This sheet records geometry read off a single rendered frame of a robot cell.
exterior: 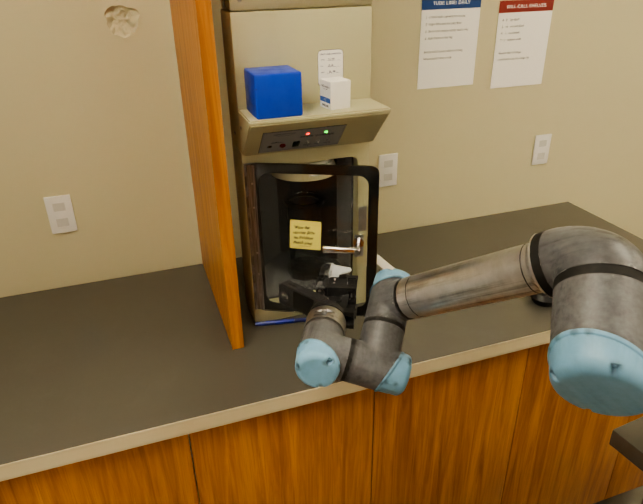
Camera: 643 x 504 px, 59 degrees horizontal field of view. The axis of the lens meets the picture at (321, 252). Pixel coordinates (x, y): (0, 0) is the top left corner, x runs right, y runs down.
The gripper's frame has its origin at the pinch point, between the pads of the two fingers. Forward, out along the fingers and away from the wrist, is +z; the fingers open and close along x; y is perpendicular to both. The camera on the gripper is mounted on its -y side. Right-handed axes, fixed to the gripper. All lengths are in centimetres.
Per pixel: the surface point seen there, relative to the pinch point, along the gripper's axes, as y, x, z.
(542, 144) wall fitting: 67, -2, 107
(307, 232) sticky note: -6.7, 2.0, 13.8
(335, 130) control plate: -0.1, 26.1, 16.7
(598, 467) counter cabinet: 85, -91, 38
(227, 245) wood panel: -23.5, 2.6, 3.7
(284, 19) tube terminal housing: -11, 49, 20
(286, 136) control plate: -10.4, 25.9, 11.8
